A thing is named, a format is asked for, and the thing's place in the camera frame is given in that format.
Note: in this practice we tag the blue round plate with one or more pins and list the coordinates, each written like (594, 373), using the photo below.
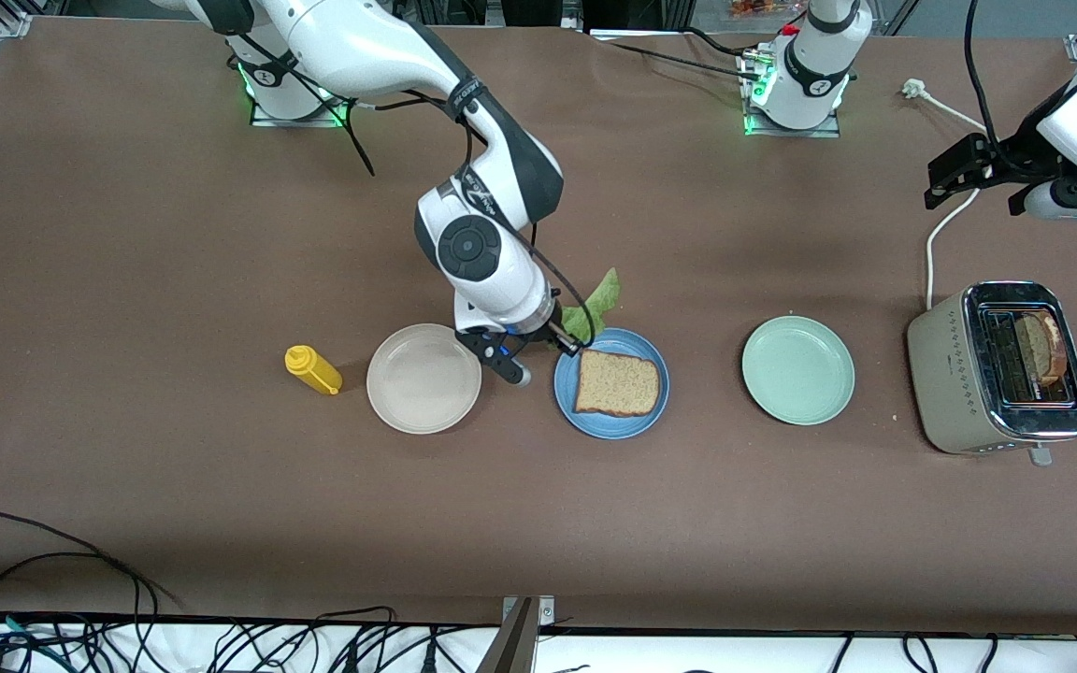
(613, 428)

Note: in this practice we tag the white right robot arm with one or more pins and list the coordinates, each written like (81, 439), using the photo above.
(361, 47)

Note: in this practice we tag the yellow mustard squeeze bottle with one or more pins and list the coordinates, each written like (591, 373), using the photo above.
(314, 372)

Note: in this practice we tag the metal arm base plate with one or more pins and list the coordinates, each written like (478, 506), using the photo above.
(295, 120)
(786, 134)

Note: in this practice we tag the beige chrome toaster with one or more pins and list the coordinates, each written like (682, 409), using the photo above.
(945, 374)

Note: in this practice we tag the grey metal strut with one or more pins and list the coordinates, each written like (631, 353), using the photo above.
(509, 650)

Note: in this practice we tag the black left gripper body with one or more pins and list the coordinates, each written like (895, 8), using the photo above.
(1005, 159)

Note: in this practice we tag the metal table edge bracket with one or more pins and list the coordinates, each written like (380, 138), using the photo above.
(546, 612)

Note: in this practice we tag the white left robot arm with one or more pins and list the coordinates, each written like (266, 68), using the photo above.
(810, 75)

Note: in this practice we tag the brown bread slice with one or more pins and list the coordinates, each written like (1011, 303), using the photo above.
(618, 383)
(1043, 348)

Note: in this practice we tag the green lettuce leaf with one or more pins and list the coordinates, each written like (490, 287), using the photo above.
(599, 304)

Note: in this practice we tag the pale green round plate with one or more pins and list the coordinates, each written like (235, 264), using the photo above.
(798, 370)

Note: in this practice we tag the beige round plate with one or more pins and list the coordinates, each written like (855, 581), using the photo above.
(423, 379)

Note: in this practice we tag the orange packet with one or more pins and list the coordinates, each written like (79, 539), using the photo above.
(753, 9)

